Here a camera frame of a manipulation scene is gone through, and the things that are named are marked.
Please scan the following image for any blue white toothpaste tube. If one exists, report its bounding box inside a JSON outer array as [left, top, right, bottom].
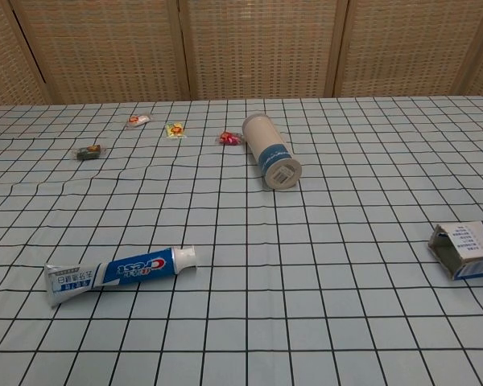
[[43, 245, 198, 309]]

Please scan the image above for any blue white toothpaste box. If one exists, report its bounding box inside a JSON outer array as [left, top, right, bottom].
[[427, 219, 483, 281]]

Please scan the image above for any beige canister with blue band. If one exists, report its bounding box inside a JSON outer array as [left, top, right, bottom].
[[241, 113, 303, 191]]

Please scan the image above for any red wrapped candy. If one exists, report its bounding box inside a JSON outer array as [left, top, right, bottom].
[[215, 130, 242, 146]]

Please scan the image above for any yellow wrapped candy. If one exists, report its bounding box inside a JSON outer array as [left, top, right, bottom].
[[163, 122, 188, 142]]

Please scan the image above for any light blue checkered tablecloth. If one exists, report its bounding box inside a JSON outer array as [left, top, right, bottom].
[[0, 95, 483, 386]]

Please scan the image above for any white orange wrapped candy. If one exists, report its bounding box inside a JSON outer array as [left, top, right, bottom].
[[127, 113, 153, 129]]

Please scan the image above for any dark wrapped candy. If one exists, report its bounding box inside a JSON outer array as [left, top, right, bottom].
[[72, 143, 107, 162]]

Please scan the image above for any woven bamboo folding screen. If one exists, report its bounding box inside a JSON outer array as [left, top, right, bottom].
[[0, 0, 483, 116]]

